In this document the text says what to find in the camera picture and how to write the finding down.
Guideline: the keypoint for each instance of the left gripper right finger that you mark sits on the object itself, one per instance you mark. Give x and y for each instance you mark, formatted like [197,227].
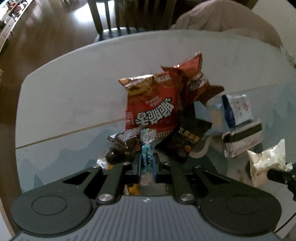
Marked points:
[172,174]

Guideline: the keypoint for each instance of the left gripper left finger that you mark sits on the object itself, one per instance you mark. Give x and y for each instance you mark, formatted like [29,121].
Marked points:
[116,179]

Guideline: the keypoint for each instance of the cream speckled snack packet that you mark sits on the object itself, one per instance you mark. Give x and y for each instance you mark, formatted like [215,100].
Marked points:
[261,163]

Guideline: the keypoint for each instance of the teal candy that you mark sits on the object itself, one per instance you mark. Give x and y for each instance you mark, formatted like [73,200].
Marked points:
[147,136]

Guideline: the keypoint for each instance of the silver black foil packet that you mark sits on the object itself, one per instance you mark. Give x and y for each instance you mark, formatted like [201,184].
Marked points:
[242,138]

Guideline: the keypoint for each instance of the black snack packet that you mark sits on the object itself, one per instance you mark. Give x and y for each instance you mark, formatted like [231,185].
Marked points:
[184,137]

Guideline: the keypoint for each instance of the large red snack bag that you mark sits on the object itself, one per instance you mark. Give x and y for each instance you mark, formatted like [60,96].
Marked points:
[152,101]

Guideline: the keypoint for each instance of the white blue snack packet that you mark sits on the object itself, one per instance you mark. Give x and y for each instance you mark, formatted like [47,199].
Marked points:
[237,109]

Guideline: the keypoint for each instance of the light blue cookie packet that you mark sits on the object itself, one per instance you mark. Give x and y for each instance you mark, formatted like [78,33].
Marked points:
[212,113]

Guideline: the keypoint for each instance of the dark red snack bag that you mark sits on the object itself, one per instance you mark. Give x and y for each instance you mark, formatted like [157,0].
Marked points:
[195,85]

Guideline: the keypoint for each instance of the dark foil plum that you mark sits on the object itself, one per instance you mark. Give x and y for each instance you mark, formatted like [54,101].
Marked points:
[112,156]

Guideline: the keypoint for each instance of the dark wooden chair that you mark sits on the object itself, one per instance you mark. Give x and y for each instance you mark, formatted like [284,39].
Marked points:
[132,17]

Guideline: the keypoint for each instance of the pink covered chair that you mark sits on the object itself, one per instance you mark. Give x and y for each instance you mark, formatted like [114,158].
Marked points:
[230,17]

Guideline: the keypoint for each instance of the long tv cabinet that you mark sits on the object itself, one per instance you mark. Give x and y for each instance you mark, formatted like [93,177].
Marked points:
[11,12]

